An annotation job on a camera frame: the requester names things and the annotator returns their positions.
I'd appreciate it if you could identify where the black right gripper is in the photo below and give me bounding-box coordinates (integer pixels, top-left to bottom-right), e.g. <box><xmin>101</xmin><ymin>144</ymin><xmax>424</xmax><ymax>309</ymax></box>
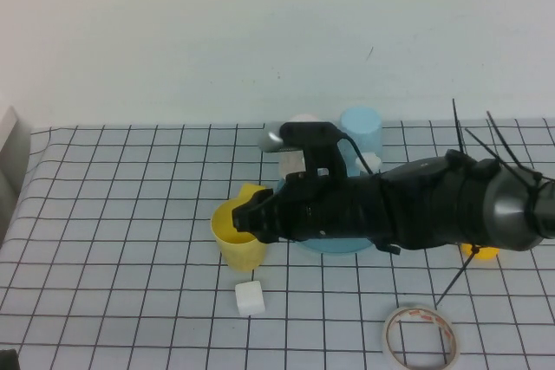
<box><xmin>232</xmin><ymin>172</ymin><xmax>394</xmax><ymax>245</ymax></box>

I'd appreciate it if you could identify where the yellow plastic cup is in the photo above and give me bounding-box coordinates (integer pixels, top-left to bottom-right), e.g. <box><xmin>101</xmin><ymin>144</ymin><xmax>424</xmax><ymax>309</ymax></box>
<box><xmin>210</xmin><ymin>202</ymin><xmax>269</xmax><ymax>274</ymax></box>

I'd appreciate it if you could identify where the pink plastic cup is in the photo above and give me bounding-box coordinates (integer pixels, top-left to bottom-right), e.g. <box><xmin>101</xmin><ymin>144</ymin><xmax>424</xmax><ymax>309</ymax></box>
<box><xmin>277</xmin><ymin>113</ymin><xmax>321</xmax><ymax>180</ymax></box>

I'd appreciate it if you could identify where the blue cup stand with pegs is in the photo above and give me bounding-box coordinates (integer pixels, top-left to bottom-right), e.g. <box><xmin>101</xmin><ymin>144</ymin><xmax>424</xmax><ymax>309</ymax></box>
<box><xmin>271</xmin><ymin>152</ymin><xmax>385</xmax><ymax>256</ymax></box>

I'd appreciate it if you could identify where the light blue plastic cup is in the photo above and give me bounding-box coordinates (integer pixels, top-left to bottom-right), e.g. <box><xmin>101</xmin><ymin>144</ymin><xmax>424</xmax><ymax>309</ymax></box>
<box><xmin>338</xmin><ymin>106</ymin><xmax>383</xmax><ymax>159</ymax></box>

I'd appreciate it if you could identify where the yellow foam cube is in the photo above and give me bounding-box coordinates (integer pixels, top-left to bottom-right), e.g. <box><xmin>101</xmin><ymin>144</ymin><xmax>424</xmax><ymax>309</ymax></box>
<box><xmin>237</xmin><ymin>183</ymin><xmax>268</xmax><ymax>205</ymax></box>

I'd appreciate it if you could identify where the white foam cube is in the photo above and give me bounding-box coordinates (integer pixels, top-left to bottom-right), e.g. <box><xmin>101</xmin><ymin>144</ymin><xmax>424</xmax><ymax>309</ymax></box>
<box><xmin>234</xmin><ymin>280</ymin><xmax>265</xmax><ymax>317</ymax></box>

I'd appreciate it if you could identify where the black zip tie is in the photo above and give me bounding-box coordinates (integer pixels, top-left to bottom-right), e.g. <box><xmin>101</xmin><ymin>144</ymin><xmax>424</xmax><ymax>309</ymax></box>
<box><xmin>435</xmin><ymin>244</ymin><xmax>482</xmax><ymax>307</ymax></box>
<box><xmin>452</xmin><ymin>99</ymin><xmax>468</xmax><ymax>157</ymax></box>
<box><xmin>465</xmin><ymin>127</ymin><xmax>500</xmax><ymax>163</ymax></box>
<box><xmin>486</xmin><ymin>110</ymin><xmax>541</xmax><ymax>180</ymax></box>

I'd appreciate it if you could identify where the white tape roll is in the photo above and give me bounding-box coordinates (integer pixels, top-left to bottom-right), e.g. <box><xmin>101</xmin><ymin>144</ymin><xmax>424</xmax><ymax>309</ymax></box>
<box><xmin>381</xmin><ymin>304</ymin><xmax>461</xmax><ymax>370</ymax></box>

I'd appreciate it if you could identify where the yellow rubber duck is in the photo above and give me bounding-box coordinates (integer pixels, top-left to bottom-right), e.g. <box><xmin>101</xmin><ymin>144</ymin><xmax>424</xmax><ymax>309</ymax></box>
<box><xmin>460</xmin><ymin>243</ymin><xmax>500</xmax><ymax>262</ymax></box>

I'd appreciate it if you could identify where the white box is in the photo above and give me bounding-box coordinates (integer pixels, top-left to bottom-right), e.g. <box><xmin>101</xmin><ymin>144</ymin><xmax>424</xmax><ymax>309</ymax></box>
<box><xmin>0</xmin><ymin>105</ymin><xmax>32</xmax><ymax>245</ymax></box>

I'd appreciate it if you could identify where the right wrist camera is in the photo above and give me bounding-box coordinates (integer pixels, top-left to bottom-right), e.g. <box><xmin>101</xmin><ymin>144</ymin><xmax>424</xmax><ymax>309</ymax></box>
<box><xmin>258</xmin><ymin>120</ymin><xmax>350</xmax><ymax>180</ymax></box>

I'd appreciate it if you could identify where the black right camera cable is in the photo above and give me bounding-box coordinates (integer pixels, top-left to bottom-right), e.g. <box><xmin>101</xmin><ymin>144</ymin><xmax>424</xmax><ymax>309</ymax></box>
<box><xmin>337</xmin><ymin>133</ymin><xmax>376</xmax><ymax>177</ymax></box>

